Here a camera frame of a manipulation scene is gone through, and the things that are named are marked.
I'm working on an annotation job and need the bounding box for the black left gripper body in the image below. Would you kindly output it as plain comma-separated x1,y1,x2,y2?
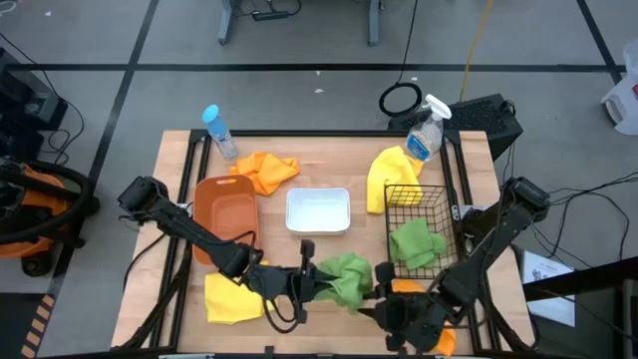
248,238,320,325

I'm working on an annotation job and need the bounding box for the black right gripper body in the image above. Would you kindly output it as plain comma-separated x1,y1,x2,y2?
373,261,450,353

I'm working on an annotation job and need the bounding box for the green microfiber towel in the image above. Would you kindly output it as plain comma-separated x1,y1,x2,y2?
388,217,449,271
313,252,374,315

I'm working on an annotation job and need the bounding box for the orange microfiber towel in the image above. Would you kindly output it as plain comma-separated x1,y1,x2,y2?
391,277,458,358
227,151,301,196

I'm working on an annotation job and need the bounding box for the yellow microfiber towel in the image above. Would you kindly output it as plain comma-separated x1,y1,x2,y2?
203,261,275,326
366,145,425,215

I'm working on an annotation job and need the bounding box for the white plastic basket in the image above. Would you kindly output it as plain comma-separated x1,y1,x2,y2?
285,187,352,236

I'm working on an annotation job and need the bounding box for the orange plastic basket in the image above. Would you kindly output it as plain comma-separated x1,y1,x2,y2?
192,174,260,266

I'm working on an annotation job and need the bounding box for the white paper sheet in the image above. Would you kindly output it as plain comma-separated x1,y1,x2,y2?
520,248,577,328

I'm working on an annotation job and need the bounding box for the clear spray bottle white trigger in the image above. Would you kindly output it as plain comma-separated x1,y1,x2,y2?
405,93,454,164

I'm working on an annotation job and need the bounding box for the blue-capped water bottle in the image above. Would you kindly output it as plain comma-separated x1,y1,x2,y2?
201,104,239,161

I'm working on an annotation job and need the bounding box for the black beam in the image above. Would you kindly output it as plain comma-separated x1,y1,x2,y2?
521,256,638,359

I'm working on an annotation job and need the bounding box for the black computer tower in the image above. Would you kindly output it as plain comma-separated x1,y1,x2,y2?
387,93,524,162

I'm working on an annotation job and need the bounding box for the black power strip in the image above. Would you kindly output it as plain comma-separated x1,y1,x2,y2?
251,9,290,22

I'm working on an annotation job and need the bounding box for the orange shop vacuum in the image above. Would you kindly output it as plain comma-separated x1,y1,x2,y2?
0,154,101,278

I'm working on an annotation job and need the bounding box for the white plastic container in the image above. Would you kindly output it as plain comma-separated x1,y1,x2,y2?
600,39,638,137

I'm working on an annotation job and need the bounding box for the black equipment box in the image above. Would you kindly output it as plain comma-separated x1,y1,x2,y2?
0,47,69,161

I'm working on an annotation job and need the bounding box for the black wire basket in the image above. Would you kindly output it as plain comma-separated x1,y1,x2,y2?
384,183,463,280

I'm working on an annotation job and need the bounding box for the black coiled hanging cable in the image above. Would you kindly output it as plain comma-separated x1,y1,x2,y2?
378,0,424,119

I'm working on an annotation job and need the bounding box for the grey desk frame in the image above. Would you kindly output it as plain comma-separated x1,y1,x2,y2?
217,0,383,48

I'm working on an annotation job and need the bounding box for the yellow hanging cable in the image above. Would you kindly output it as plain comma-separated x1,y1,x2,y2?
458,0,495,102

